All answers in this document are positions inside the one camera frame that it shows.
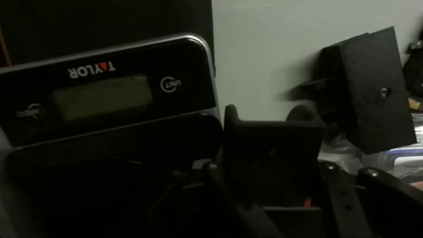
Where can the black block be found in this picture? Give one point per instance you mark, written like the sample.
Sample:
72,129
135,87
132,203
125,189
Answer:
359,85
274,161

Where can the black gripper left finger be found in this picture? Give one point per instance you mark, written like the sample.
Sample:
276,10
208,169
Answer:
206,203

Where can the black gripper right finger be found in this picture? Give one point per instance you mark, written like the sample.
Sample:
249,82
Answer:
372,203

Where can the black kitchen scale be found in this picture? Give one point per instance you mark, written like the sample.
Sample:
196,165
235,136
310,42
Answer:
101,89

